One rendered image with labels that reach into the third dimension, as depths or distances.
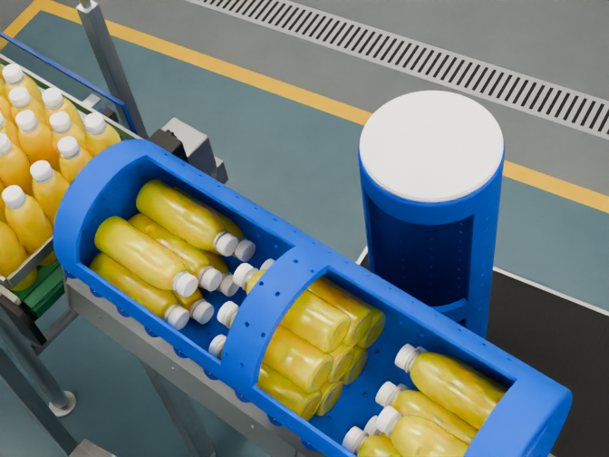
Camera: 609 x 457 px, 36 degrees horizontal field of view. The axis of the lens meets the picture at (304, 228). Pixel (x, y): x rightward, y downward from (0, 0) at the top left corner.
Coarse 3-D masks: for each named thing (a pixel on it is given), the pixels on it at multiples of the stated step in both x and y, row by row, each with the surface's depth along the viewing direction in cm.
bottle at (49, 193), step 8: (56, 176) 183; (40, 184) 182; (48, 184) 182; (56, 184) 182; (64, 184) 184; (40, 192) 182; (48, 192) 182; (56, 192) 183; (64, 192) 184; (40, 200) 184; (48, 200) 183; (56, 200) 184; (48, 208) 185; (56, 208) 185; (48, 216) 188
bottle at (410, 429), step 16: (400, 416) 141; (416, 416) 140; (400, 432) 138; (416, 432) 137; (432, 432) 137; (448, 432) 138; (400, 448) 138; (416, 448) 136; (432, 448) 135; (448, 448) 135; (464, 448) 135
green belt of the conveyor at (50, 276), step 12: (60, 264) 192; (48, 276) 191; (60, 276) 191; (36, 288) 189; (48, 288) 190; (60, 288) 191; (24, 300) 188; (36, 300) 188; (48, 300) 190; (36, 312) 189
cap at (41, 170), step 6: (36, 162) 181; (42, 162) 181; (30, 168) 180; (36, 168) 180; (42, 168) 180; (48, 168) 180; (36, 174) 179; (42, 174) 179; (48, 174) 180; (42, 180) 180
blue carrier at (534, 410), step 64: (128, 192) 174; (192, 192) 179; (64, 256) 164; (256, 256) 175; (320, 256) 149; (192, 320) 173; (256, 320) 143; (448, 320) 143; (512, 384) 149; (320, 448) 143; (512, 448) 125
